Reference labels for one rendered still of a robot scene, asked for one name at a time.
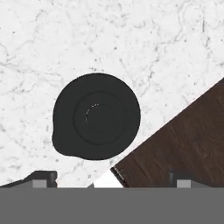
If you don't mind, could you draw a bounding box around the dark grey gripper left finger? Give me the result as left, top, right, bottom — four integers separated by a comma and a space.
0, 170, 59, 189

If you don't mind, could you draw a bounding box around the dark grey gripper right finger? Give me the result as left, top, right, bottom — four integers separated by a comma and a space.
167, 171, 214, 189

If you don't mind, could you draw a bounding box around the black round blender lid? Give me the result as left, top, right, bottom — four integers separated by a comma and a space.
52, 73, 142, 161

